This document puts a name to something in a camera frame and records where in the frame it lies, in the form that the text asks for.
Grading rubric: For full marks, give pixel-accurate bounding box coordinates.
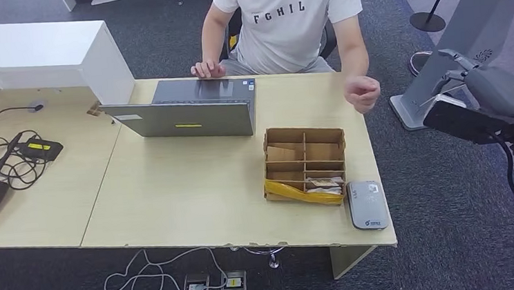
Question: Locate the grey kiosk stand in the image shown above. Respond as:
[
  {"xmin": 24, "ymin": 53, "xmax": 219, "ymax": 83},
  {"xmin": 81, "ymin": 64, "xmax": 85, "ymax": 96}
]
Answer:
[{"xmin": 381, "ymin": 0, "xmax": 514, "ymax": 133}]

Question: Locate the black gooseneck microphone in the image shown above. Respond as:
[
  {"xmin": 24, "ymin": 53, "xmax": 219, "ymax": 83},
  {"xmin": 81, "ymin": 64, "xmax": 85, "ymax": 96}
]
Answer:
[{"xmin": 0, "ymin": 98, "xmax": 49, "ymax": 131}]

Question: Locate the small wooden bracket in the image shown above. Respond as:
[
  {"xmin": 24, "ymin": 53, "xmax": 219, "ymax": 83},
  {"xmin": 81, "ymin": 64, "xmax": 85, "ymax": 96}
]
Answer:
[{"xmin": 86, "ymin": 100, "xmax": 104, "ymax": 117}]

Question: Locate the person's right hand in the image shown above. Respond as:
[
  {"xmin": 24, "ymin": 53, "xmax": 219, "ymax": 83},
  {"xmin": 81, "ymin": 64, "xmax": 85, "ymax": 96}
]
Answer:
[{"xmin": 189, "ymin": 58, "xmax": 227, "ymax": 81}]

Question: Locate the chrome bracket under desk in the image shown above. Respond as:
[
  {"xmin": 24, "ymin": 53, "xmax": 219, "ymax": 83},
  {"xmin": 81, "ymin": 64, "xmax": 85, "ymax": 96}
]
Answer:
[{"xmin": 227, "ymin": 241, "xmax": 287, "ymax": 273}]

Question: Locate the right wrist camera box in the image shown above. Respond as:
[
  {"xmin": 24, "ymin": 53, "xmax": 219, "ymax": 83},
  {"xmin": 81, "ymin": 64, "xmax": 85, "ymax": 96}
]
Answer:
[{"xmin": 420, "ymin": 89, "xmax": 514, "ymax": 150}]

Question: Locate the robot right hand grey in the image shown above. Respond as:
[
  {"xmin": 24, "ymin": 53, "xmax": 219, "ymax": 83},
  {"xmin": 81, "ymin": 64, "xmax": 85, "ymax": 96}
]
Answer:
[{"xmin": 428, "ymin": 43, "xmax": 514, "ymax": 124}]

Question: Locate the grey laptop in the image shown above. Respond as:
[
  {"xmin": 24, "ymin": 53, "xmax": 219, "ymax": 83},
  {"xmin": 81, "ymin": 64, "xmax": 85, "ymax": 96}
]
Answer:
[{"xmin": 98, "ymin": 72, "xmax": 261, "ymax": 148}]

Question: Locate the patterned room key card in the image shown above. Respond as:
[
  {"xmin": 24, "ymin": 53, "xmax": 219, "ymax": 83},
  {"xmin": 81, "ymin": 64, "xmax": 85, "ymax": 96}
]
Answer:
[
  {"xmin": 305, "ymin": 175, "xmax": 345, "ymax": 190},
  {"xmin": 306, "ymin": 185, "xmax": 345, "ymax": 198}
]

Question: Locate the white power cable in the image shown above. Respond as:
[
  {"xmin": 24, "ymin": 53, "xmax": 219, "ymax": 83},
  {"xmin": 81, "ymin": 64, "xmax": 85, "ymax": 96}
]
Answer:
[{"xmin": 68, "ymin": 242, "xmax": 229, "ymax": 290}]

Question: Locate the cardboard organizer box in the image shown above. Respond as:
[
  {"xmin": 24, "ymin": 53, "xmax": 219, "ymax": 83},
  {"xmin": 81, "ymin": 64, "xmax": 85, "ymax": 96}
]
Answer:
[{"xmin": 259, "ymin": 122, "xmax": 351, "ymax": 211}]

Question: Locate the black adapter with yellow label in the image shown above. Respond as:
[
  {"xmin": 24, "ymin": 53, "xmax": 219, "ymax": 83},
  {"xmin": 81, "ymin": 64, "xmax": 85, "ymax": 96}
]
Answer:
[{"xmin": 15, "ymin": 135, "xmax": 66, "ymax": 164}]

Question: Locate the black tangled cable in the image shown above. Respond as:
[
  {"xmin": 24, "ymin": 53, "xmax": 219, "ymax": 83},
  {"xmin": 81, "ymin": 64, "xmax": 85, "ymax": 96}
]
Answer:
[{"xmin": 0, "ymin": 128, "xmax": 55, "ymax": 193}]

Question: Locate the floor socket with yellow label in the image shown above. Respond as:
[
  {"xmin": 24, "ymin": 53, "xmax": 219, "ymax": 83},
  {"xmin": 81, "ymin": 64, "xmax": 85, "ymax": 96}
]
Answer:
[{"xmin": 218, "ymin": 269, "xmax": 248, "ymax": 290}]

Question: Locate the person's left hand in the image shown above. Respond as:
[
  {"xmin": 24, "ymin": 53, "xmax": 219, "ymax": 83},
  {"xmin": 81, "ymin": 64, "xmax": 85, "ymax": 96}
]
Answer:
[{"xmin": 343, "ymin": 73, "xmax": 383, "ymax": 116}]

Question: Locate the grey card reader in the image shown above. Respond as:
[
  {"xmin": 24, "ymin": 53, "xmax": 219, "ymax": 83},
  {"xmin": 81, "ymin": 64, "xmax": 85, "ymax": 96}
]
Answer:
[{"xmin": 346, "ymin": 179, "xmax": 390, "ymax": 233}]

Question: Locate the person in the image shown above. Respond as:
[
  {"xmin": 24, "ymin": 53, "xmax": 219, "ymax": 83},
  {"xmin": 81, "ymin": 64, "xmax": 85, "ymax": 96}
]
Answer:
[{"xmin": 184, "ymin": 0, "xmax": 383, "ymax": 128}]

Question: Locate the white counter shelf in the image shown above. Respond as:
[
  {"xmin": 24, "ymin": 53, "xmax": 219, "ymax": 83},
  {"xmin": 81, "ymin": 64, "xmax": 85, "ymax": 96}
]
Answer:
[{"xmin": 0, "ymin": 12, "xmax": 137, "ymax": 115}]

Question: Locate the open metal floor socket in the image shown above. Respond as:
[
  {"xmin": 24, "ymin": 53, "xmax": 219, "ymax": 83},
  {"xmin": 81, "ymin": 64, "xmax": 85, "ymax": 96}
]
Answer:
[{"xmin": 182, "ymin": 273, "xmax": 211, "ymax": 290}]

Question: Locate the beige desk leg panel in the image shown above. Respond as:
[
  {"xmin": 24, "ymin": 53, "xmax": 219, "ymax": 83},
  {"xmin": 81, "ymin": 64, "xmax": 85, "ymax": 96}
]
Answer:
[{"xmin": 329, "ymin": 243, "xmax": 379, "ymax": 280}]

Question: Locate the chrome round base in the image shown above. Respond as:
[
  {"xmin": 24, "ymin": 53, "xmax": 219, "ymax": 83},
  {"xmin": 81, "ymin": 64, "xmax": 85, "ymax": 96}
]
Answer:
[{"xmin": 408, "ymin": 50, "xmax": 436, "ymax": 77}]

